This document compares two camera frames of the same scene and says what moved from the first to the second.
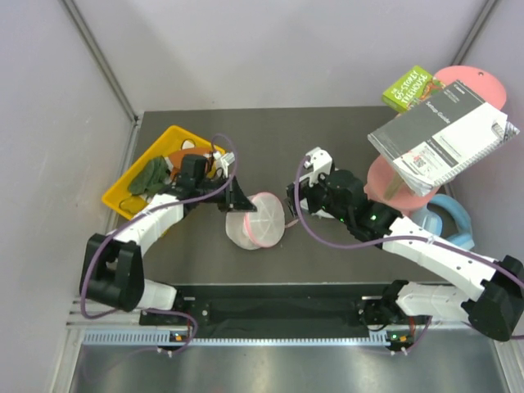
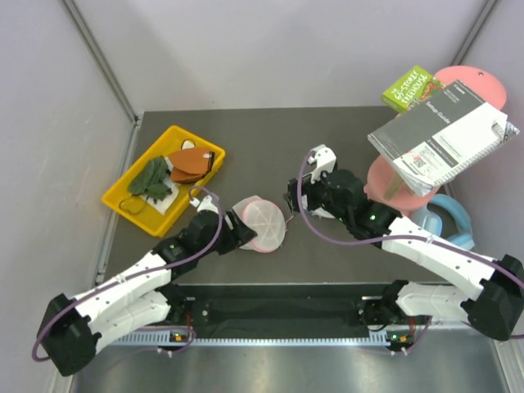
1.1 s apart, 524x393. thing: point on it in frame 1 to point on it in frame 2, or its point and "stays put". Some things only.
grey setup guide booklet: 442,137 stays put
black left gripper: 234,200 to 237,237
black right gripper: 307,192 stays put
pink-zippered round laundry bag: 261,228 stays put
